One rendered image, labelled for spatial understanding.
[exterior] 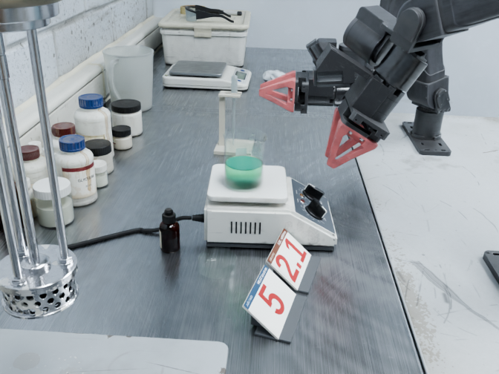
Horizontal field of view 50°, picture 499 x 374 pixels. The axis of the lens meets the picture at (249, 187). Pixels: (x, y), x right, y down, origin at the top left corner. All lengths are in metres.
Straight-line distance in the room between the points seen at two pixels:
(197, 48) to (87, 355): 1.40
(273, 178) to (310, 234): 0.11
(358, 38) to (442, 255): 0.35
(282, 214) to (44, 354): 0.36
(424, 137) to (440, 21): 0.58
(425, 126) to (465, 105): 1.15
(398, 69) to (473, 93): 1.64
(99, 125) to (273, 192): 0.44
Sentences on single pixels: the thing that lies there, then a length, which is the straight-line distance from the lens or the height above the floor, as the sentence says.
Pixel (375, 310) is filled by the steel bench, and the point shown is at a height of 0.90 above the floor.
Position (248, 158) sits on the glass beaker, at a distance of 0.76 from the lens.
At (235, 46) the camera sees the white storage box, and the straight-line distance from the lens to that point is 1.88.
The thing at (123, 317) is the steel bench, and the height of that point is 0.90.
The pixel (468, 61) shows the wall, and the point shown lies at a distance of 2.38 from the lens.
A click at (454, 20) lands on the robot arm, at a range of 0.75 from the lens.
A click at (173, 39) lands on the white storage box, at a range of 1.89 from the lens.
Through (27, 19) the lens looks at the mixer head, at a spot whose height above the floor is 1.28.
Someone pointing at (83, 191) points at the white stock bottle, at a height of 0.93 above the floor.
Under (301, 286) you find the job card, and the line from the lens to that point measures 0.74.
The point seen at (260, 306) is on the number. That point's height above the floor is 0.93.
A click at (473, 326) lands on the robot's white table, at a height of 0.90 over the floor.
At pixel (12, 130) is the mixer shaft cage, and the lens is 0.44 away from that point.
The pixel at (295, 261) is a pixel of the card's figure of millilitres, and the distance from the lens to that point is 0.76.
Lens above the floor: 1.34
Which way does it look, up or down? 26 degrees down
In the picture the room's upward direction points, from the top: 2 degrees clockwise
